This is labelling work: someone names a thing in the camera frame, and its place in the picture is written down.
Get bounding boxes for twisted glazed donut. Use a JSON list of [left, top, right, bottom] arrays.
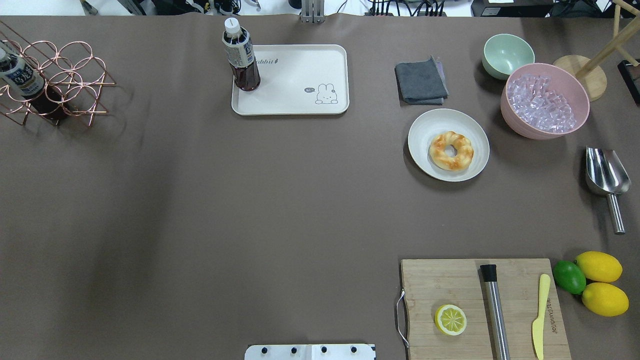
[[429, 131, 474, 172]]

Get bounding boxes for white rabbit tray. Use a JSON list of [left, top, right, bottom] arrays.
[[231, 44, 350, 116]]

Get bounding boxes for tea bottle on tray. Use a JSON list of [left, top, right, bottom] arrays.
[[222, 17, 261, 92]]

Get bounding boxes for white plate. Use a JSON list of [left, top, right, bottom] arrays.
[[407, 108, 490, 182]]

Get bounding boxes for grey folded cloth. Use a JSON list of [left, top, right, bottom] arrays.
[[394, 57, 450, 106]]

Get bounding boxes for wooden cutting board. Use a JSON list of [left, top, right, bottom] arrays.
[[400, 259, 552, 360]]

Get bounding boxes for lemon half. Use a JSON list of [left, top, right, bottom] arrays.
[[434, 304, 467, 337]]

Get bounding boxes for steel muddler black tip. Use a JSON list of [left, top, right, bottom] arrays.
[[479, 264, 511, 360]]

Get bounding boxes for green bowl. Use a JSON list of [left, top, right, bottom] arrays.
[[482, 33, 535, 80]]

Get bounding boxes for clear ice cubes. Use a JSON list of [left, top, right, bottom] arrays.
[[506, 73, 578, 133]]

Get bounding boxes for pink bowl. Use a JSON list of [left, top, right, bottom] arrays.
[[500, 63, 590, 140]]

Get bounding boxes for yellow plastic knife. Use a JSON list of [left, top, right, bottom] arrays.
[[531, 273, 551, 360]]

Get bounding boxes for green lime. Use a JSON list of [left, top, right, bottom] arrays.
[[551, 260, 586, 295]]

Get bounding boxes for metal ice scoop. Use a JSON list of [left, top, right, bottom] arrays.
[[585, 146, 631, 235]]

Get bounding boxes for upper yellow lemon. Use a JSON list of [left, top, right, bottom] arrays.
[[574, 251, 623, 283]]

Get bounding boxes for yellow lemon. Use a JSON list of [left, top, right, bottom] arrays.
[[574, 251, 623, 283], [582, 282, 630, 317]]

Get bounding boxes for wooden stand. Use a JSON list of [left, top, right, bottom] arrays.
[[553, 0, 640, 101]]

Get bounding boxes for tea bottle in rack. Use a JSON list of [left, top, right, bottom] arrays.
[[0, 48, 68, 123]]

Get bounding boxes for lower yellow lemon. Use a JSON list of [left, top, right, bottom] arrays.
[[582, 282, 630, 317]]

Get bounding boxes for dark object at right edge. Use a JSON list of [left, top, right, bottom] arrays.
[[617, 60, 640, 105]]

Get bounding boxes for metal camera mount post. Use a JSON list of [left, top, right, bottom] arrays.
[[300, 0, 325, 24]]

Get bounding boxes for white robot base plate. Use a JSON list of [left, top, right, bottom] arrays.
[[244, 343, 377, 360]]

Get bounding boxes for copper wire bottle rack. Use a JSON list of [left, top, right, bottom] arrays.
[[1, 22, 117, 127]]

